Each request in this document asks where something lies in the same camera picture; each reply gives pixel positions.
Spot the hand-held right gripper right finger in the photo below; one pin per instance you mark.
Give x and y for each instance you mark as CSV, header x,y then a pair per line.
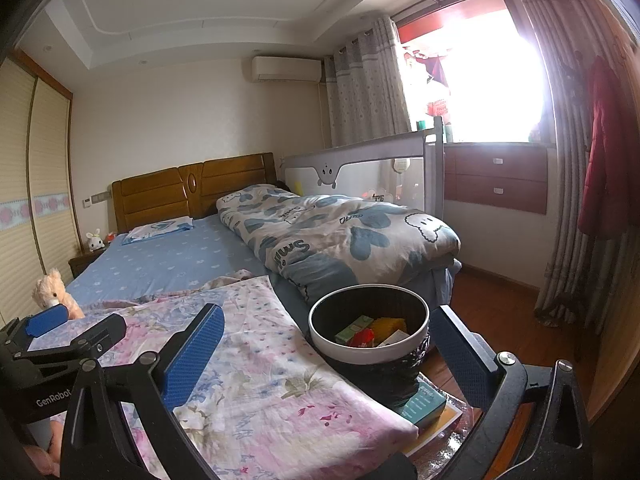
x,y
465,355

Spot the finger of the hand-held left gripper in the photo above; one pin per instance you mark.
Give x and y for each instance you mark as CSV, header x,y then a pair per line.
x,y
95,340
47,320

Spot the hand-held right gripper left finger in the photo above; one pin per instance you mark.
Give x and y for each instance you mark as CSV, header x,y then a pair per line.
x,y
192,355

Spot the cream carton box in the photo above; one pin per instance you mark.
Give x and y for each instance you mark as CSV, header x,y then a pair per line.
x,y
395,337

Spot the orange foam net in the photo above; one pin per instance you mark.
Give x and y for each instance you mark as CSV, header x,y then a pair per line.
x,y
387,327

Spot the round white-rimmed trash bin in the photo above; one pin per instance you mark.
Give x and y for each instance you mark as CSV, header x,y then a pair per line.
x,y
360,375

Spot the green carton box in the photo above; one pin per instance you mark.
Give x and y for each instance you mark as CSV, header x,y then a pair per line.
x,y
352,330

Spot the person's left hand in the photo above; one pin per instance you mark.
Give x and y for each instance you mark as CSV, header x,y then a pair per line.
x,y
45,462

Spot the beige teddy bear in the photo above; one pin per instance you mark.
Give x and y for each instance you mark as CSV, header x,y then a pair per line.
x,y
52,290

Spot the teal box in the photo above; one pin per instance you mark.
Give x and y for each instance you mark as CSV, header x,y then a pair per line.
x,y
425,402

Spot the wooden nightstand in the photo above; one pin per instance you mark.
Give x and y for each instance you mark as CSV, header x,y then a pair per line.
x,y
85,262

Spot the pink floral blanket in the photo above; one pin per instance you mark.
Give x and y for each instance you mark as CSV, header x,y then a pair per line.
x,y
280,370

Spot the white rabbit toy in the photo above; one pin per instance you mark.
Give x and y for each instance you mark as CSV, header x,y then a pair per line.
x,y
95,241

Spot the bed with blue sheet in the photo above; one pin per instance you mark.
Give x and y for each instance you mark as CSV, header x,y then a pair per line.
x,y
175,260

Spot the small red toy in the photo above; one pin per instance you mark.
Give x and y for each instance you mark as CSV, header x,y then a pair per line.
x,y
110,238

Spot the blue and white pillow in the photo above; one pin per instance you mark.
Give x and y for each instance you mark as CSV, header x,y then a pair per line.
x,y
160,230

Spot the wooden headboard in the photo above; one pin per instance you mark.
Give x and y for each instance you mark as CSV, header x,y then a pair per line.
x,y
150,195

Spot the beige sliding-door wardrobe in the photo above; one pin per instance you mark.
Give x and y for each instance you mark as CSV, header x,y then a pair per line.
x,y
45,160

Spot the striped brown curtain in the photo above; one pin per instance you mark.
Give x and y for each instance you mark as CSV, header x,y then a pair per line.
x,y
565,210

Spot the red-brown drawer cabinet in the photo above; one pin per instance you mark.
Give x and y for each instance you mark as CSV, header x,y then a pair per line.
x,y
495,180

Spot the heart print quilt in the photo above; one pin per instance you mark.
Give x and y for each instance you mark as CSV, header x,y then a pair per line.
x,y
325,230

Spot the red jacket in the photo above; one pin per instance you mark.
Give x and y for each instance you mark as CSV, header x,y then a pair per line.
x,y
602,160

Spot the red hanging cloth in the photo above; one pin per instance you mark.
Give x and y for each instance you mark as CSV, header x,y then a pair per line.
x,y
437,72

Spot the grey dotted curtain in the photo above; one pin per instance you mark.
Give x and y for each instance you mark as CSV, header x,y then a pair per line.
x,y
367,85

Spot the grey bed guard rail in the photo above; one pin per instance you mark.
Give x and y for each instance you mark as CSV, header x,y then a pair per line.
x,y
360,160

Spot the white wall air conditioner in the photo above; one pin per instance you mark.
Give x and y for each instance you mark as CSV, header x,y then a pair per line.
x,y
287,70

